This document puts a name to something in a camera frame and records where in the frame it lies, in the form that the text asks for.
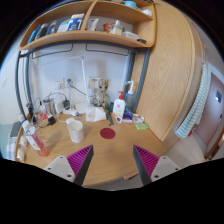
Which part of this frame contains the Groot figurine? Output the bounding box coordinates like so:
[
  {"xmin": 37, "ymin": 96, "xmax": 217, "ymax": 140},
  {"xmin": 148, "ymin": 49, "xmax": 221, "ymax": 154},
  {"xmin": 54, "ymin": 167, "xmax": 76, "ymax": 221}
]
[{"xmin": 93, "ymin": 79, "xmax": 110, "ymax": 108}]

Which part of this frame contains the green small sanitizer packet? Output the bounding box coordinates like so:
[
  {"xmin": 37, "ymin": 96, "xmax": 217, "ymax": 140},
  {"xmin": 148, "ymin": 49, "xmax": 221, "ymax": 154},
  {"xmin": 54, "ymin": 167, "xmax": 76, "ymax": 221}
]
[{"xmin": 135, "ymin": 123, "xmax": 149, "ymax": 130}]

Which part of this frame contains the striped hanging towel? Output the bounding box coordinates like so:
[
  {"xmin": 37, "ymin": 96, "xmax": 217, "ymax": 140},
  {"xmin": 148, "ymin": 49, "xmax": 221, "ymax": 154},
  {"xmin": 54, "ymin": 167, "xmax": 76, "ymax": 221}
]
[{"xmin": 175, "ymin": 64, "xmax": 208, "ymax": 139}]

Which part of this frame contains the clear bottle pink liquid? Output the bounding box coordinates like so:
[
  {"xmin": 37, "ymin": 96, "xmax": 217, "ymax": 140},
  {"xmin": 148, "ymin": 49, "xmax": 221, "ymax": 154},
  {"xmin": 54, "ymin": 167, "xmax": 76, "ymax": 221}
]
[{"xmin": 22, "ymin": 120, "xmax": 49, "ymax": 157}]

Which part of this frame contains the steel cup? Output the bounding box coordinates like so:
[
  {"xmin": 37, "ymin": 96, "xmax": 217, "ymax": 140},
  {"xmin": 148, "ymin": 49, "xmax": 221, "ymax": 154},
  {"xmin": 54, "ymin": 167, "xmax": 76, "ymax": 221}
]
[{"xmin": 43, "ymin": 98, "xmax": 55, "ymax": 115}]

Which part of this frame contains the white red pump lotion bottle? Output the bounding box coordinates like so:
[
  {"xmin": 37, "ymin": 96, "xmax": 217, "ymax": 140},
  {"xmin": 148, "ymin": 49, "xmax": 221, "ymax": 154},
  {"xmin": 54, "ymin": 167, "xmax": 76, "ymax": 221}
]
[{"xmin": 112, "ymin": 91, "xmax": 126, "ymax": 119}]

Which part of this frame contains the red round coaster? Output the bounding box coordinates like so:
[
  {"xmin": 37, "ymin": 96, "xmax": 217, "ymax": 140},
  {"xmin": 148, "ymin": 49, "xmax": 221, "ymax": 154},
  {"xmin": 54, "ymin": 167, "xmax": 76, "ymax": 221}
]
[{"xmin": 100, "ymin": 128, "xmax": 115, "ymax": 139}]

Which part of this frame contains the white flat box on shelf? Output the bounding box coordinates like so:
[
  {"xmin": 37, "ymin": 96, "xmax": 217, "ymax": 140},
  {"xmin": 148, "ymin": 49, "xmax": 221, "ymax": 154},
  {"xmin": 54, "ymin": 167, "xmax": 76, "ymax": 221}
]
[{"xmin": 122, "ymin": 31, "xmax": 139, "ymax": 41}]

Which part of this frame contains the white paper cup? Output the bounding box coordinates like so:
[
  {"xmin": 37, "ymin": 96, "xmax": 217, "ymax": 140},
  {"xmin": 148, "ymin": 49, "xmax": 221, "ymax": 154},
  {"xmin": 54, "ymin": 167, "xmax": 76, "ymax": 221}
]
[{"xmin": 66, "ymin": 118, "xmax": 84, "ymax": 143}]

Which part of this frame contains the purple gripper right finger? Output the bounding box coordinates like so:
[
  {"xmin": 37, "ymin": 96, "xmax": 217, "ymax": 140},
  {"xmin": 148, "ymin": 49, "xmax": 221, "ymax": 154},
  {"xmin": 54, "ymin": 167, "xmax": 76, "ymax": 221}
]
[{"xmin": 133, "ymin": 145, "xmax": 180, "ymax": 185}]

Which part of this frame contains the blue white small box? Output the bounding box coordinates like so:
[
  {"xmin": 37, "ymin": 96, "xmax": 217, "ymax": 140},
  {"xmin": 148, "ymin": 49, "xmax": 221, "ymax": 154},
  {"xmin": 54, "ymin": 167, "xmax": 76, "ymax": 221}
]
[{"xmin": 123, "ymin": 112, "xmax": 133, "ymax": 123}]

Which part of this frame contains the black charger adapter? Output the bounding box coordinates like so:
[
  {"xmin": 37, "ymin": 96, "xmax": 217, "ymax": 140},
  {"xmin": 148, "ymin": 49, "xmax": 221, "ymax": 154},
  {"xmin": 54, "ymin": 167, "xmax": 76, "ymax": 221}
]
[{"xmin": 47, "ymin": 116, "xmax": 56, "ymax": 126}]

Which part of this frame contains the clear blue spray bottle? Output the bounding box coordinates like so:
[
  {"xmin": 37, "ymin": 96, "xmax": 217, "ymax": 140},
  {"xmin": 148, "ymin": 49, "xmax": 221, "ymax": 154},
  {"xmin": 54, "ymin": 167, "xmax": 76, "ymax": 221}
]
[{"xmin": 125, "ymin": 81, "xmax": 134, "ymax": 109}]

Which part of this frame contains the wooden wall shelf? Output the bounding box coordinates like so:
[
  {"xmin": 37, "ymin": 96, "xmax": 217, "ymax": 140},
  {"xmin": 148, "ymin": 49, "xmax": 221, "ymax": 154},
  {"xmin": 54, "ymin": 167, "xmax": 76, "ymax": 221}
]
[{"xmin": 19, "ymin": 0, "xmax": 156, "ymax": 51}]

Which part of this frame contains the white glass bottle on shelf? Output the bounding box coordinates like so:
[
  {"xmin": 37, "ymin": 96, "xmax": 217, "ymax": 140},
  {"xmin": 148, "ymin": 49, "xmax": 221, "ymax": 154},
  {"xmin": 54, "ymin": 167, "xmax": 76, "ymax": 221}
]
[{"xmin": 110, "ymin": 20, "xmax": 123, "ymax": 35}]

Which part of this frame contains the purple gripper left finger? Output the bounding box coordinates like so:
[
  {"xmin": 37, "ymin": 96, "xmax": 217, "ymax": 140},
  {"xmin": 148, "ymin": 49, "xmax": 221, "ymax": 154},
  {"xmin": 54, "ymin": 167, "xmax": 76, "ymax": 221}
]
[{"xmin": 44, "ymin": 145, "xmax": 94, "ymax": 186}]

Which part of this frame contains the brown door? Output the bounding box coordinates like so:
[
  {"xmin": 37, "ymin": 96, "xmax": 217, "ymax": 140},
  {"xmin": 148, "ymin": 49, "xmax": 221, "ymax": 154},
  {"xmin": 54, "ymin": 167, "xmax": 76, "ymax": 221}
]
[{"xmin": 196, "ymin": 73, "xmax": 224, "ymax": 159}]

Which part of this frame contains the white tissue pack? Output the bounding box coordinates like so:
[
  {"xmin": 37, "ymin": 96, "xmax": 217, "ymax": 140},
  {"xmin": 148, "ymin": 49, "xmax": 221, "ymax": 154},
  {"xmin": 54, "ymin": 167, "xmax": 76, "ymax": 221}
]
[{"xmin": 85, "ymin": 107, "xmax": 106, "ymax": 122}]

